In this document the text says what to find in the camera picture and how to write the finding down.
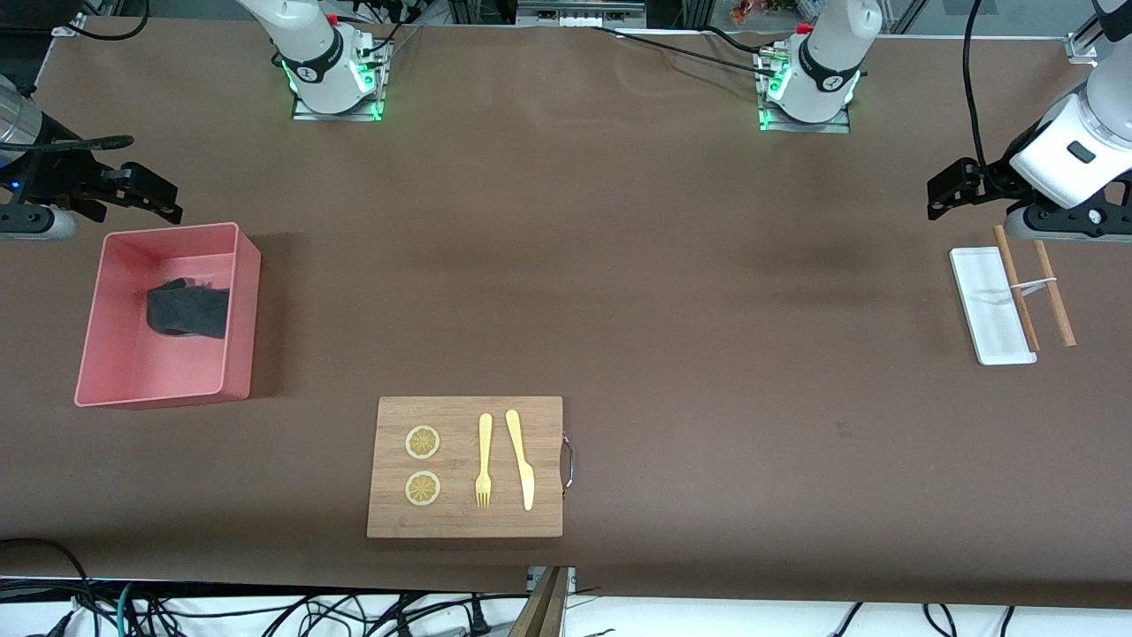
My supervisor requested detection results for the grey and red cloth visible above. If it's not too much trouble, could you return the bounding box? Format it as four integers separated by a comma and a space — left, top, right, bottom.
146, 278, 233, 340

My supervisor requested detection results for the wooden chopsticks pair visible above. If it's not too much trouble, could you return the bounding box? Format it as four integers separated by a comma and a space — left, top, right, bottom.
992, 224, 1042, 353

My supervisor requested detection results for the wooden rack rod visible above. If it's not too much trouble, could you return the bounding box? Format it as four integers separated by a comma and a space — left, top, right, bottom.
1031, 239, 1078, 348

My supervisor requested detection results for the white rack base tray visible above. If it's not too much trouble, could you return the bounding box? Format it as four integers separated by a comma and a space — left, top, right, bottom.
950, 246, 1037, 365

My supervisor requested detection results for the pink plastic bin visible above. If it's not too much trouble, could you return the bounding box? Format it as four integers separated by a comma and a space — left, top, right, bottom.
74, 222, 262, 410

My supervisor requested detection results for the yellow plastic fork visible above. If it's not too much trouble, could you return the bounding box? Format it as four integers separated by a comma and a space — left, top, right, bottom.
475, 412, 493, 509

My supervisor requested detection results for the wooden cutting board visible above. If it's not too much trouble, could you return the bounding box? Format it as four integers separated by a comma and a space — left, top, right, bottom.
366, 395, 564, 539

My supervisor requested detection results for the yellow plastic knife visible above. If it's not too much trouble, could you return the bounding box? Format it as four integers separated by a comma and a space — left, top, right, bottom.
505, 409, 536, 511

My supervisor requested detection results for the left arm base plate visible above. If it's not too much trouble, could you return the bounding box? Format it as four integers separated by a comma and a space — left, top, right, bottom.
759, 49, 853, 134

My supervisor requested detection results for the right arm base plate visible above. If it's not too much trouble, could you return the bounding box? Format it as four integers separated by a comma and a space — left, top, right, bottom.
292, 35, 391, 122

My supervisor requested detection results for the black base power cable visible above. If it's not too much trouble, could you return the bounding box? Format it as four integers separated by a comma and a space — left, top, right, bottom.
588, 25, 781, 73

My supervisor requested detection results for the black looped floor cable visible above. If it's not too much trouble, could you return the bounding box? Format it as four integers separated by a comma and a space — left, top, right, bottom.
0, 537, 96, 637

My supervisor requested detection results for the grey aluminium frame rail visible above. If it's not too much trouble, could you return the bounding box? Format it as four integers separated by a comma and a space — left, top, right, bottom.
517, 0, 647, 27

